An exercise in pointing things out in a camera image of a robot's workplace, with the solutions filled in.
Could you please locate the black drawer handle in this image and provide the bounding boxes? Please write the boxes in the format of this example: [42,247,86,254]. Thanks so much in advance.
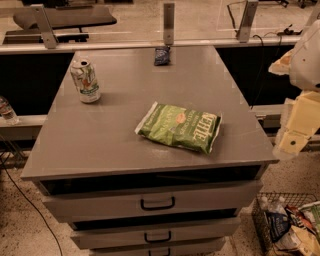
[140,197,176,211]
[144,231,172,244]
[148,248,171,256]

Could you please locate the metal bracket post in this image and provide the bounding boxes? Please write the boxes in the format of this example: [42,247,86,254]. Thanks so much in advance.
[236,0,258,43]
[31,4,58,49]
[163,3,175,45]

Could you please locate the red brown snack bag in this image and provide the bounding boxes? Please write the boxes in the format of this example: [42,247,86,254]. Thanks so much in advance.
[285,205,314,233]

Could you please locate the middle metal bracket post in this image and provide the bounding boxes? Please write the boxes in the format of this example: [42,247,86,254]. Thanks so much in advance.
[163,3,175,45]

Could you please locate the black middle drawer handle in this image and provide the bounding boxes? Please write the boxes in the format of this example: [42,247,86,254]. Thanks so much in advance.
[144,231,172,244]

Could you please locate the right metal bracket post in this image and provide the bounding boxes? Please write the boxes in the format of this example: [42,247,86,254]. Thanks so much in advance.
[236,0,258,43]

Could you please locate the left metal bracket post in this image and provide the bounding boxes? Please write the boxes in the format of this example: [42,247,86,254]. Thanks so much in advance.
[31,4,58,49]

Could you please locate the clear plastic water bottle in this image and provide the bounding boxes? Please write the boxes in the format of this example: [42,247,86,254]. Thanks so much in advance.
[0,96,19,125]

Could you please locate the green kettle chip bag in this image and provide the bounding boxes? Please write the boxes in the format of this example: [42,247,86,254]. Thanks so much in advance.
[135,102,221,154]

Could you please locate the grey drawer cabinet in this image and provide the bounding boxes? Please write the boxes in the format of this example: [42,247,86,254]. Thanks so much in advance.
[22,46,274,256]

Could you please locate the wire basket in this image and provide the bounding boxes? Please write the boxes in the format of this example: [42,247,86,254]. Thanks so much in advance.
[252,192,317,256]

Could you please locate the black top drawer handle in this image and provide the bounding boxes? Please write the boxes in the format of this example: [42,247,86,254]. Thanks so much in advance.
[140,197,176,211]

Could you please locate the white green soda can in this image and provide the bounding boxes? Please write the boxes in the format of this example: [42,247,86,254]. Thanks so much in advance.
[70,59,100,103]

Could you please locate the plastic bottle in basket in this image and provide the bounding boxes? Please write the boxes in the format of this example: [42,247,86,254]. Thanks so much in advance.
[259,196,286,215]

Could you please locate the blue rxbar blueberry wrapper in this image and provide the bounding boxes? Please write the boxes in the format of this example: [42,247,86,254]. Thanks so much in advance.
[154,46,170,66]

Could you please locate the grey metal rail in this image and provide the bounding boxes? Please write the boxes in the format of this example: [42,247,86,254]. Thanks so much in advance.
[0,36,300,55]

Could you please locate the yellow snack bag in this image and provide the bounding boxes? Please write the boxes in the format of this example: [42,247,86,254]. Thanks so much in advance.
[275,226,320,256]

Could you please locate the green white snack bag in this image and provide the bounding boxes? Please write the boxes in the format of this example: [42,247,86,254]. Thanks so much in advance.
[299,201,320,241]

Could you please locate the black floor cable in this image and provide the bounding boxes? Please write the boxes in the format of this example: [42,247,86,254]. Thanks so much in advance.
[0,156,64,256]

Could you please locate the dark blue snack bag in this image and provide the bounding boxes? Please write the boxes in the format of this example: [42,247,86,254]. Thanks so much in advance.
[266,212,291,242]

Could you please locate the black bottom drawer handle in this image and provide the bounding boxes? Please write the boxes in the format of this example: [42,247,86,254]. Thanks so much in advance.
[148,248,171,256]

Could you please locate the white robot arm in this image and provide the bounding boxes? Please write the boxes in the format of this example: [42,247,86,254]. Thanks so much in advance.
[268,20,320,160]

